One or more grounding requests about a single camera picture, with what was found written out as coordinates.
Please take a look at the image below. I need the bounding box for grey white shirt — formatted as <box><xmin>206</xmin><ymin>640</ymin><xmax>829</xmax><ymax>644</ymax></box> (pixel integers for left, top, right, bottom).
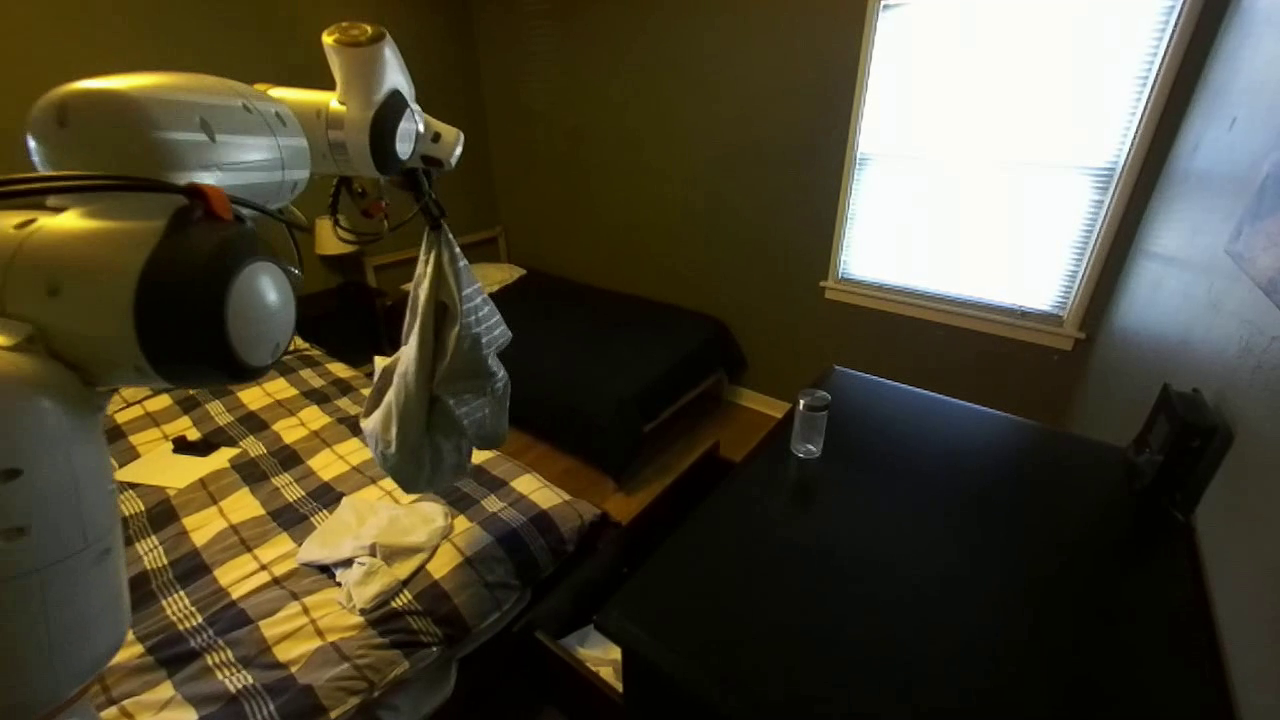
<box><xmin>355</xmin><ymin>214</ymin><xmax>521</xmax><ymax>496</ymax></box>

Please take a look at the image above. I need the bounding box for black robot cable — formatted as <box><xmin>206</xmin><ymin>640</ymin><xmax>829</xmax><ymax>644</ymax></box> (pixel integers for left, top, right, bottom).
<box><xmin>0</xmin><ymin>167</ymin><xmax>404</xmax><ymax>278</ymax></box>

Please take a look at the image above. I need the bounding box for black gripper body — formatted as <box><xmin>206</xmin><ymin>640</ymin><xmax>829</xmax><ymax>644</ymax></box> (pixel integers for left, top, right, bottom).
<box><xmin>395</xmin><ymin>154</ymin><xmax>460</xmax><ymax>242</ymax></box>

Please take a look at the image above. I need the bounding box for white paper sheet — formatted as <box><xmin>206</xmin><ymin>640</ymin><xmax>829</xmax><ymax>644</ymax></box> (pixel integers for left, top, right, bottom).
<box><xmin>112</xmin><ymin>437</ymin><xmax>244</xmax><ymax>496</ymax></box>

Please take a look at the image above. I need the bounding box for small black object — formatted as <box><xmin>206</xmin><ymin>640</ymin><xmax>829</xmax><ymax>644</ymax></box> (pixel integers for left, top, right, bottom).
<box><xmin>169</xmin><ymin>428</ymin><xmax>244</xmax><ymax>464</ymax></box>

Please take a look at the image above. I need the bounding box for dark nightstand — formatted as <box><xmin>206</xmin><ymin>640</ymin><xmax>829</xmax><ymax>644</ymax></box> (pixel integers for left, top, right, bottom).
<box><xmin>293</xmin><ymin>270</ymin><xmax>395</xmax><ymax>373</ymax></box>

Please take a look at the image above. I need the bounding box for orange cable strap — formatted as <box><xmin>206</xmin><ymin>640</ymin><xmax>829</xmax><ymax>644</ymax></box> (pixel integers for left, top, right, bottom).
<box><xmin>186</xmin><ymin>179</ymin><xmax>244</xmax><ymax>226</ymax></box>

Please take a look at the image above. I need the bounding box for small white garment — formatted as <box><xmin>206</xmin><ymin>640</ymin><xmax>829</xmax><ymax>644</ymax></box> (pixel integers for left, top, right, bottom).
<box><xmin>564</xmin><ymin>622</ymin><xmax>629</xmax><ymax>692</ymax></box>

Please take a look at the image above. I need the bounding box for dark desk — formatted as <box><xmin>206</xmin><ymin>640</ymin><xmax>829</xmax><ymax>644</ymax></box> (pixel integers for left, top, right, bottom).
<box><xmin>534</xmin><ymin>358</ymin><xmax>1241</xmax><ymax>720</ymax></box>

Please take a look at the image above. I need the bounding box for white pillow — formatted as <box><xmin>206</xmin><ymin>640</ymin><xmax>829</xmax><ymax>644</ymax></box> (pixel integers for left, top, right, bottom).
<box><xmin>460</xmin><ymin>261</ymin><xmax>534</xmax><ymax>301</ymax></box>

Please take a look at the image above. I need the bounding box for crumpled white cloth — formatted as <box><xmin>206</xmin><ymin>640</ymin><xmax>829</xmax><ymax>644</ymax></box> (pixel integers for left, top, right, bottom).
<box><xmin>293</xmin><ymin>489</ymin><xmax>460</xmax><ymax>617</ymax></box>

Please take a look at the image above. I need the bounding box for white bed frame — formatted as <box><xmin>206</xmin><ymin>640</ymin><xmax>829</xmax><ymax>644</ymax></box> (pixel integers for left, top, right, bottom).
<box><xmin>361</xmin><ymin>224</ymin><xmax>513</xmax><ymax>293</ymax></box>

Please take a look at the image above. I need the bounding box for small bed black blanket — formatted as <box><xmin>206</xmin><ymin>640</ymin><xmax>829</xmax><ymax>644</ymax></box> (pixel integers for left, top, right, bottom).
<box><xmin>375</xmin><ymin>262</ymin><xmax>751</xmax><ymax>489</ymax></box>

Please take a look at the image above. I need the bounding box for white framed window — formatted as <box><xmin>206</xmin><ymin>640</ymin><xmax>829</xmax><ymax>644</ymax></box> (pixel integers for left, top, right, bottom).
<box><xmin>818</xmin><ymin>0</ymin><xmax>1211</xmax><ymax>356</ymax></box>

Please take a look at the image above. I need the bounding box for plaid bed duvet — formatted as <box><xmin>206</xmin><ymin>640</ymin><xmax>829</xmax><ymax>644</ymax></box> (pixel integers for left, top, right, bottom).
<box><xmin>64</xmin><ymin>333</ymin><xmax>608</xmax><ymax>720</ymax></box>

